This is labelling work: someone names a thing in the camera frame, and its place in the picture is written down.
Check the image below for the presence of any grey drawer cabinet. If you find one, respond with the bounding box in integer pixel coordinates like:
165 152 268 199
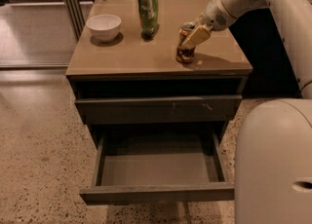
65 0 254 206

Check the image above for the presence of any white ceramic bowl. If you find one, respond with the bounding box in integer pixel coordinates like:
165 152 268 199
86 14 122 42

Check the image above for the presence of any orange soda can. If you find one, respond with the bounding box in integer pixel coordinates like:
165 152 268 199
175 22 195 63

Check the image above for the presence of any green chip bag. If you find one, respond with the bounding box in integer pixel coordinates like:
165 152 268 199
138 0 158 39

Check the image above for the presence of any metal door frame post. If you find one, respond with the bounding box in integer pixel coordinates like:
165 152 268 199
63 0 85 41

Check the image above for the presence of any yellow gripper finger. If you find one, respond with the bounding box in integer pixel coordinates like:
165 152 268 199
180 24 212 50

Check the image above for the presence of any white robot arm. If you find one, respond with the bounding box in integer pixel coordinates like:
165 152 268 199
179 0 312 224

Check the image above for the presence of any closed grey top drawer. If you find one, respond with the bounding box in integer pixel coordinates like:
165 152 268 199
75 95 242 125

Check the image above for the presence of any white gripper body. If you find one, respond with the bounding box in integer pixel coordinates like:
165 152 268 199
195 0 237 31

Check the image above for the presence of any open grey middle drawer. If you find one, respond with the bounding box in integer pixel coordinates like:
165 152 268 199
80 132 234 205

